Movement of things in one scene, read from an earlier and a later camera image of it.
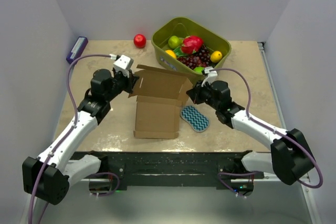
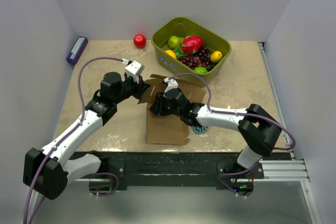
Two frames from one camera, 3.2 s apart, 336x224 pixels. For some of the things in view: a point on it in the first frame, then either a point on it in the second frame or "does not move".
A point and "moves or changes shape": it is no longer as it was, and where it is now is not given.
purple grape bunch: (201, 59) does not move
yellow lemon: (216, 56) does not move
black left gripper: (130, 81) to (140, 87)
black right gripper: (194, 93) to (158, 107)
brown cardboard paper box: (160, 94) moves or changes shape
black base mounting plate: (168, 170) does not move
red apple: (139, 41) does not move
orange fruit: (171, 53) does not move
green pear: (174, 41) does not move
